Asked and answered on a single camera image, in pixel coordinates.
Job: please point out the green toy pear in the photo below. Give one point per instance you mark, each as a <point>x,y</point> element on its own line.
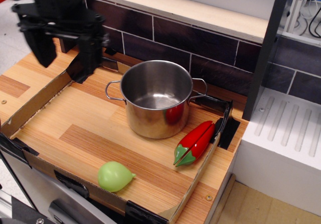
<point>113,176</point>

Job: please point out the white toy sink drainboard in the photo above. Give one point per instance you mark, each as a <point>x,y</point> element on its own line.
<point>279,154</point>

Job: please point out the cardboard fence with black tape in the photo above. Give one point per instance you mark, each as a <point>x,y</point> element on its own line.
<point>56,134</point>

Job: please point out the stainless steel pot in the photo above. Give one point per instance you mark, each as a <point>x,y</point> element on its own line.
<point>156,94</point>

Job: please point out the dark grey shelf post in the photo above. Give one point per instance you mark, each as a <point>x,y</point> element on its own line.
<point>261,69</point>

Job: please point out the light wooden shelf board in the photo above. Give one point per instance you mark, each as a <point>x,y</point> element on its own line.
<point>204,16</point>

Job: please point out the red toy chili pepper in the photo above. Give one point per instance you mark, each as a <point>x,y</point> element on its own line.
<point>192,146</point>

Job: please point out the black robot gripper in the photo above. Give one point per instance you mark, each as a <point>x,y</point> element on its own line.
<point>68,19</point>

